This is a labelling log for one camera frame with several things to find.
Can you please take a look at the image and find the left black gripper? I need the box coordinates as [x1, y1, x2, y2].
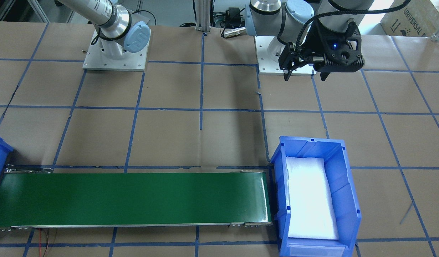
[279, 18, 366, 81]

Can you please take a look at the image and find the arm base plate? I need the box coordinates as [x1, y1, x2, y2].
[82, 38, 149, 72]
[255, 36, 316, 76]

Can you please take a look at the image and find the aluminium frame post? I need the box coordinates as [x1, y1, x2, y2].
[193, 0, 213, 34]

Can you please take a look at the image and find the silver metal cylinder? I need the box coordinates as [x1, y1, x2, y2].
[223, 27, 247, 39]

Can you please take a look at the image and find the red conveyor wire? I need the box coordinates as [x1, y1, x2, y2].
[37, 228, 50, 257]

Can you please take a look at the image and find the green conveyor belt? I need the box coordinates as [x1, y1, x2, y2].
[0, 172, 272, 229]

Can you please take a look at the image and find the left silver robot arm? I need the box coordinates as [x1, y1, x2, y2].
[244, 0, 373, 80]

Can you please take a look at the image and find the cardboard box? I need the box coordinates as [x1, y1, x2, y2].
[381, 0, 439, 36]

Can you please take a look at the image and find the white foam pad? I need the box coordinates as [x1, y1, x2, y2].
[286, 157, 340, 240]

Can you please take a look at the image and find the black braided cable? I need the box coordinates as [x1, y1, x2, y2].
[295, 0, 412, 54]

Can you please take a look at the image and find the black power adapter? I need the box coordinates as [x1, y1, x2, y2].
[226, 7, 241, 23]

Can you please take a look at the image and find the blue source bin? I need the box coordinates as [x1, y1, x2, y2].
[270, 136, 362, 257]

